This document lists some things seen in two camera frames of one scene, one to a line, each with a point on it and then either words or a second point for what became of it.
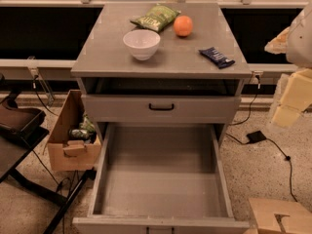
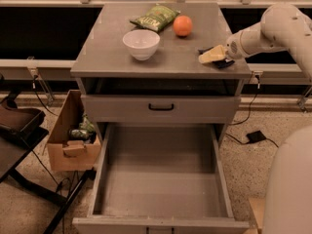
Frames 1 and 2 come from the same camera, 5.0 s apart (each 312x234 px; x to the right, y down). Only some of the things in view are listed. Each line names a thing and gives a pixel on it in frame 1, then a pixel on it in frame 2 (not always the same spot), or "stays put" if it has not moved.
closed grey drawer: x=162 y=108 stays put
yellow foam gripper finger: x=295 y=98 -> x=233 y=49
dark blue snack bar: x=216 y=57 stays put
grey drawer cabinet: x=159 y=63 stays put
